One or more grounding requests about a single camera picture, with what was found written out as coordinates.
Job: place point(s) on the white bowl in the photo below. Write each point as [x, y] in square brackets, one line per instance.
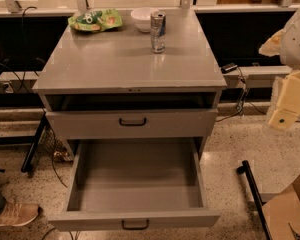
[142, 18]

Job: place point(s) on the black table leg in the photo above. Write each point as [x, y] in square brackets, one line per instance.
[27, 163]

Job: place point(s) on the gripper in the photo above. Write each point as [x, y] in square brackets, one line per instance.
[297, 44]

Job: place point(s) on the tan sneaker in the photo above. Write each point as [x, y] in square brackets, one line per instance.
[18, 214]

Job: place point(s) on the grey drawer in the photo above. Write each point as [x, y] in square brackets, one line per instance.
[135, 184]
[132, 124]

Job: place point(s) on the grey drawer cabinet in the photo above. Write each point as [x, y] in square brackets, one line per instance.
[116, 70]

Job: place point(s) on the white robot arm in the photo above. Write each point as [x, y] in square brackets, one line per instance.
[285, 43]

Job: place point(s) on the silver drink can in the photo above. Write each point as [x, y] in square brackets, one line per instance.
[157, 32]

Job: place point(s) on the black power adapter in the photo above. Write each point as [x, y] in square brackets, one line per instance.
[228, 68]

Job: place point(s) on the cardboard box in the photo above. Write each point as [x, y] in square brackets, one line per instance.
[282, 213]

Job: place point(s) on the green chip bag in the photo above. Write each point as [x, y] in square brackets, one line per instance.
[96, 21]

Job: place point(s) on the black metal frame bar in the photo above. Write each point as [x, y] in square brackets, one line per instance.
[245, 169]

